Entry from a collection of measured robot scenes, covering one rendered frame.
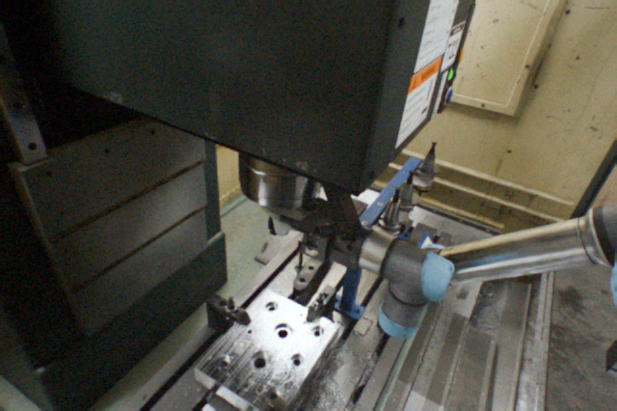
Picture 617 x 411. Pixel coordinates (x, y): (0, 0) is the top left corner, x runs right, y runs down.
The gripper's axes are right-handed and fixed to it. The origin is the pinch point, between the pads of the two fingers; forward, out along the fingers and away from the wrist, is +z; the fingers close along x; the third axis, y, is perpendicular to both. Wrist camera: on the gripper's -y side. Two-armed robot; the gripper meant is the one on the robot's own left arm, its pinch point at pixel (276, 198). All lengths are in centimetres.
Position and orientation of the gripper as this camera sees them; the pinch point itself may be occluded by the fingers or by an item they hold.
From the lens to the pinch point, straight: 78.2
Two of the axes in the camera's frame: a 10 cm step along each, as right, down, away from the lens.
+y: -1.1, 8.1, 5.7
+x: 5.0, -4.5, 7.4
